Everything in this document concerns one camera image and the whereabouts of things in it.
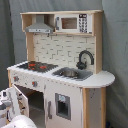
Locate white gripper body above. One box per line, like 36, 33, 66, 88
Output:
0, 88, 17, 128

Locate white oven door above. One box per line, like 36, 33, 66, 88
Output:
9, 85, 29, 119

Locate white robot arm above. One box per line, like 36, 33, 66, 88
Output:
0, 87, 37, 128

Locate wooden toy kitchen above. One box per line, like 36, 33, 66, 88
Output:
8, 10, 115, 128

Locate left red stove knob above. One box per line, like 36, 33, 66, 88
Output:
13, 75, 20, 83

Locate red stove knob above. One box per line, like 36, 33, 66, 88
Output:
32, 81, 38, 87
13, 75, 20, 83

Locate right red stove knob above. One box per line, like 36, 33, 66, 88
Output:
32, 81, 38, 87

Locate black stovetop red burners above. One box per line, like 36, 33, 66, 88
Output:
20, 61, 56, 72

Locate white cupboard door dispenser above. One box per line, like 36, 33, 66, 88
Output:
44, 81, 82, 128

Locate grey toy sink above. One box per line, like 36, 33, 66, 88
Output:
53, 67, 92, 81

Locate grey range hood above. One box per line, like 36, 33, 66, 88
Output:
25, 14, 54, 34

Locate black toy faucet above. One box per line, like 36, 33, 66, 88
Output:
76, 50, 94, 70

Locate toy microwave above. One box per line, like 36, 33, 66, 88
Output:
55, 14, 92, 33

